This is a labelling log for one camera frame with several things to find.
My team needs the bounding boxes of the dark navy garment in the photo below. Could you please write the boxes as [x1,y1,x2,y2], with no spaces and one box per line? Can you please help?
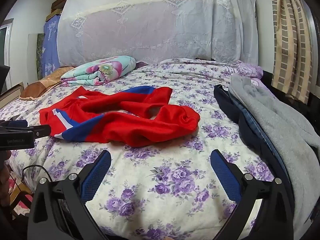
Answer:
[213,84,295,188]

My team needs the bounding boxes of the orange brown pillow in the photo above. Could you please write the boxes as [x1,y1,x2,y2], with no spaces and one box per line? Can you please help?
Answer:
[19,66,75,101]

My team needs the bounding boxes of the blue printed cloth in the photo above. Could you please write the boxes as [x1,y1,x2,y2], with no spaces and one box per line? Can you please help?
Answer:
[41,14,62,79]

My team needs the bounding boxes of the blue jeans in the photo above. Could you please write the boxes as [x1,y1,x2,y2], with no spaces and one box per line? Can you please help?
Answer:
[231,97,288,178]

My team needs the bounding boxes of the pink floral cloth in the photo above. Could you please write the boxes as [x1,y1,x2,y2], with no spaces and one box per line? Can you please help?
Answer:
[10,179,33,217]

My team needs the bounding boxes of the grey fleece garment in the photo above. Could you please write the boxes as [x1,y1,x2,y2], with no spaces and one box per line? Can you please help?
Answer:
[228,74,320,240]

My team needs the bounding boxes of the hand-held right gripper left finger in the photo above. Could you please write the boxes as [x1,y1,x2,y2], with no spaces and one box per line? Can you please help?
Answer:
[26,149,112,240]

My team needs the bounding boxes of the green door panel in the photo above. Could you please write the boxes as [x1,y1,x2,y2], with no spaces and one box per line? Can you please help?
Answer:
[0,25,6,67]

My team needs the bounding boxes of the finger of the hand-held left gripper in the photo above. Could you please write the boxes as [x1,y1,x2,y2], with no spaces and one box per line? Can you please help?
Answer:
[0,124,51,139]
[0,119,28,128]

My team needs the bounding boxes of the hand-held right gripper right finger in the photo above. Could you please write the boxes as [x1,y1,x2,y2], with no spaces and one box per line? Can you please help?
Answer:
[210,149,294,240]

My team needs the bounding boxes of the folded teal floral blanket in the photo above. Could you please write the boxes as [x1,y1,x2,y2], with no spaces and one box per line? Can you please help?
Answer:
[61,55,137,86]

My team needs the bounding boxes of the white lace headboard cover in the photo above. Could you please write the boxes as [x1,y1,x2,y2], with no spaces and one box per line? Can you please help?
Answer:
[56,0,259,67]

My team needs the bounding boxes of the person's left hand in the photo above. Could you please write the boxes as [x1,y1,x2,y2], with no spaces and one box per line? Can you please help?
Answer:
[0,152,12,207]

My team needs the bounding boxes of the beige grey checked curtain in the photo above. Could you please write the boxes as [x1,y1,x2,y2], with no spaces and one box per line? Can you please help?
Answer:
[268,0,314,104]

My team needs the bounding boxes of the brown wooden cabinet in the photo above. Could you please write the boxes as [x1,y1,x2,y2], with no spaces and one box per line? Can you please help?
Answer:
[51,0,71,15]

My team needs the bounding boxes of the green wall picture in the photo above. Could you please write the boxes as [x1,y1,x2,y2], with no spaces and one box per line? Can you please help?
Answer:
[36,33,46,80]

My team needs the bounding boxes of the black cable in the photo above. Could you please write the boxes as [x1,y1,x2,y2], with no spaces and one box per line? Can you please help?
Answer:
[10,164,52,196]

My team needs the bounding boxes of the red pants with blue stripe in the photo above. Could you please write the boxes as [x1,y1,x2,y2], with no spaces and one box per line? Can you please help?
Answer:
[39,85,201,147]

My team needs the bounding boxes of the purple floral pillow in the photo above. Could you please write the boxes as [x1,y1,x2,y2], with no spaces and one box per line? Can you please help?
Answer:
[234,60,263,79]

